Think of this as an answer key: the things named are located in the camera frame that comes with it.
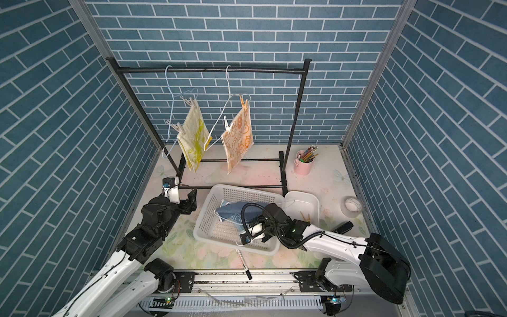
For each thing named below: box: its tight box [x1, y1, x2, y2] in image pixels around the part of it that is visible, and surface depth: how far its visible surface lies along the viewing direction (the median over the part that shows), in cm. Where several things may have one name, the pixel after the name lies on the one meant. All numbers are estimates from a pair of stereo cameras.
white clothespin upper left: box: [179, 95, 194, 108], surface depth 82 cm
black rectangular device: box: [332, 220, 354, 235], surface depth 88 cm
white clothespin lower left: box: [170, 122, 185, 135], surface depth 72 cm
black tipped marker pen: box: [235, 248, 253, 281], surface depth 79 cm
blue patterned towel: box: [215, 198, 265, 230], surface depth 90 cm
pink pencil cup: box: [293, 149, 315, 176], surface depth 104 cm
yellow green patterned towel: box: [176, 99, 213, 173], surface depth 81 cm
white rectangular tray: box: [283, 190, 321, 228], surface depth 94 cm
